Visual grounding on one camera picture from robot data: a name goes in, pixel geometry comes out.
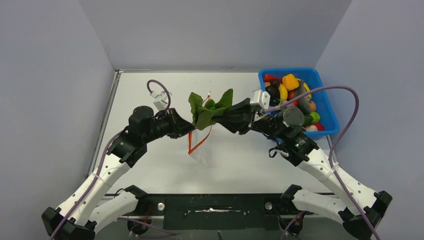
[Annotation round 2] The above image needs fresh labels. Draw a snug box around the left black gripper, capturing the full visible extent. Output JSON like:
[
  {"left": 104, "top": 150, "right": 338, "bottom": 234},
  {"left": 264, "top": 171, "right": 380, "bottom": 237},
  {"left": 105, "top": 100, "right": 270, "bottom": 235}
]
[{"left": 142, "top": 107, "right": 197, "bottom": 144}]

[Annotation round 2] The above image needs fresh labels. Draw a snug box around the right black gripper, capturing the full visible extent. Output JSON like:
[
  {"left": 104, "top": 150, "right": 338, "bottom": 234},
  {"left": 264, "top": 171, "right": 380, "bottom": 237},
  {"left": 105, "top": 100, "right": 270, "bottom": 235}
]
[{"left": 211, "top": 99, "right": 287, "bottom": 140}]

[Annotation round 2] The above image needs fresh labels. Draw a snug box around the green leafy vegetable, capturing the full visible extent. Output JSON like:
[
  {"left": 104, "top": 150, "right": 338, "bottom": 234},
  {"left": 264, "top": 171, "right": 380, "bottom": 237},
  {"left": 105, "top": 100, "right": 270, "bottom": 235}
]
[{"left": 188, "top": 88, "right": 234, "bottom": 131}]

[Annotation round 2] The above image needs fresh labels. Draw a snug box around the clear zip bag orange zipper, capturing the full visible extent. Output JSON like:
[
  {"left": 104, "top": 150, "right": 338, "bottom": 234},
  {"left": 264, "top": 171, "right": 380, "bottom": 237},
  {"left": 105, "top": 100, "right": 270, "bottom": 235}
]
[{"left": 188, "top": 125, "right": 213, "bottom": 168}]

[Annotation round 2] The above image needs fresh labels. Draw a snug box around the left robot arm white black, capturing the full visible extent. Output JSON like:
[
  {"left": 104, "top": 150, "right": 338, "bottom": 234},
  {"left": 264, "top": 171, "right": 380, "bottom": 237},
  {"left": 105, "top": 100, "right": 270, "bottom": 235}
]
[{"left": 41, "top": 106, "right": 195, "bottom": 240}]

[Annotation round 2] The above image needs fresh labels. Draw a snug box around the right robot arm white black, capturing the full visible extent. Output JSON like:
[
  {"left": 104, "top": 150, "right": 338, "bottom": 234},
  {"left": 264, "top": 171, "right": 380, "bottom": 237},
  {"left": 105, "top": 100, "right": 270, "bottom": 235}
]
[{"left": 213, "top": 99, "right": 393, "bottom": 240}]

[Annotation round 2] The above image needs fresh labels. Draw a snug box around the dark purple plum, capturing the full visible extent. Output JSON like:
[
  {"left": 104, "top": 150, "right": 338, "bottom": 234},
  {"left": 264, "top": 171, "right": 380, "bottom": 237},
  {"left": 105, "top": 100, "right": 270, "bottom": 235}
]
[{"left": 265, "top": 85, "right": 281, "bottom": 100}]

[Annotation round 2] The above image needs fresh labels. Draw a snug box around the red chili pepper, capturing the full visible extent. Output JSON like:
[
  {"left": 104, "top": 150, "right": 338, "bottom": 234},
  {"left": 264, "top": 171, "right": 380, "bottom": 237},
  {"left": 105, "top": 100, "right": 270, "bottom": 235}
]
[{"left": 262, "top": 74, "right": 282, "bottom": 82}]

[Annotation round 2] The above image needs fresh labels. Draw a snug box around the yellow banana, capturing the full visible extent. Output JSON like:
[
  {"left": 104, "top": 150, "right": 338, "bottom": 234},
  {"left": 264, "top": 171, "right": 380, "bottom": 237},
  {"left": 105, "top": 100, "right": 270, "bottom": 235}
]
[{"left": 278, "top": 84, "right": 288, "bottom": 101}]

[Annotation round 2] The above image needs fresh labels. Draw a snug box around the red tomato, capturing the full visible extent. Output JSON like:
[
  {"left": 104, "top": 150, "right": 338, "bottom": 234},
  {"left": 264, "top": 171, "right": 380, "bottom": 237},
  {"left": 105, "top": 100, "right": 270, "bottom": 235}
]
[{"left": 287, "top": 90, "right": 297, "bottom": 101}]

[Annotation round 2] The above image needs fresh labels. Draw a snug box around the yellow bell pepper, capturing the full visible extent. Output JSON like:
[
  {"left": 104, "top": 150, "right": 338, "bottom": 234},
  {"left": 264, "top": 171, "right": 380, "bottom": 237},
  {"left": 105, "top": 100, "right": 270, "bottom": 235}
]
[{"left": 282, "top": 73, "right": 300, "bottom": 91}]

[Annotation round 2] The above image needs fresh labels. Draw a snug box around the grey fish toy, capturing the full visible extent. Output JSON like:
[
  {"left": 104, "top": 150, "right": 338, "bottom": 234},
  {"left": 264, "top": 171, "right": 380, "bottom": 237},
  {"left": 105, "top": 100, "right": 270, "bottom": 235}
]
[{"left": 294, "top": 79, "right": 312, "bottom": 115}]

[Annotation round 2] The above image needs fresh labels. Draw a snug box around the green avocado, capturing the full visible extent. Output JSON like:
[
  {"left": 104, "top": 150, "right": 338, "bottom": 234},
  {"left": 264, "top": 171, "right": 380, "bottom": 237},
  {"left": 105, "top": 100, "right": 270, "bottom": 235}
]
[{"left": 302, "top": 114, "right": 314, "bottom": 128}]

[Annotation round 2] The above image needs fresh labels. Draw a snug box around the green apple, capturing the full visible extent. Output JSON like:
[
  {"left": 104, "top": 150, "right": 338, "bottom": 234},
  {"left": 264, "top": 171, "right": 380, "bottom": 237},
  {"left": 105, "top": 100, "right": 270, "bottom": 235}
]
[{"left": 309, "top": 111, "right": 321, "bottom": 124}]

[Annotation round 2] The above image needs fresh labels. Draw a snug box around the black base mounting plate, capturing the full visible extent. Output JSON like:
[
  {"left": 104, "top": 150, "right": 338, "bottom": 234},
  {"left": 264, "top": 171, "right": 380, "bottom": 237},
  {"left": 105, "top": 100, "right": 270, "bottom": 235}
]
[{"left": 129, "top": 193, "right": 299, "bottom": 231}]

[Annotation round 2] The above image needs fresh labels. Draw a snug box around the blue plastic bin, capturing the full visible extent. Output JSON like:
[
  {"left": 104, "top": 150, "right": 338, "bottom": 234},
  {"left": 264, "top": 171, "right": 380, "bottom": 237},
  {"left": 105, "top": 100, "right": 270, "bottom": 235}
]
[{"left": 258, "top": 67, "right": 340, "bottom": 140}]

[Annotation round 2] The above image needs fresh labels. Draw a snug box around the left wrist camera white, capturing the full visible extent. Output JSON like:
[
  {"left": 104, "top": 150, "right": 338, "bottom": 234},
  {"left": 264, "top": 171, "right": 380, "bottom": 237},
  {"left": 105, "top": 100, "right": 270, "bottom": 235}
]
[{"left": 150, "top": 90, "right": 172, "bottom": 111}]

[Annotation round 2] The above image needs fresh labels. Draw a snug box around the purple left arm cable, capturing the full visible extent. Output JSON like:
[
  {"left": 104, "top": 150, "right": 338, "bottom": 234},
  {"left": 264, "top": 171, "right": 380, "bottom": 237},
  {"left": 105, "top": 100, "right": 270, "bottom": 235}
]
[{"left": 48, "top": 79, "right": 172, "bottom": 240}]

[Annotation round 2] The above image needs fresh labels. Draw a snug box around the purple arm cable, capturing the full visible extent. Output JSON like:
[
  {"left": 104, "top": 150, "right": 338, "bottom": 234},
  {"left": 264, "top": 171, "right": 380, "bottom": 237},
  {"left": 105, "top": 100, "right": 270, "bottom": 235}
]
[
  {"left": 48, "top": 79, "right": 172, "bottom": 240},
  {"left": 263, "top": 84, "right": 382, "bottom": 240}
]

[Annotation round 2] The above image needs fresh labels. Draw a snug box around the aluminium table edge rail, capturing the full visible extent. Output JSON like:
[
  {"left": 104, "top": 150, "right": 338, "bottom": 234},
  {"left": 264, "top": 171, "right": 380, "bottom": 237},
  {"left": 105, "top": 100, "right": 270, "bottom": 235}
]
[{"left": 86, "top": 69, "right": 123, "bottom": 177}]

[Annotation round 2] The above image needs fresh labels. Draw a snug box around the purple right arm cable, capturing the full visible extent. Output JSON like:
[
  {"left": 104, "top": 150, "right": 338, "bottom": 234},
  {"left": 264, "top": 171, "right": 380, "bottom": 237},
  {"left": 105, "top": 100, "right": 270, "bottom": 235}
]
[{"left": 263, "top": 84, "right": 382, "bottom": 240}]

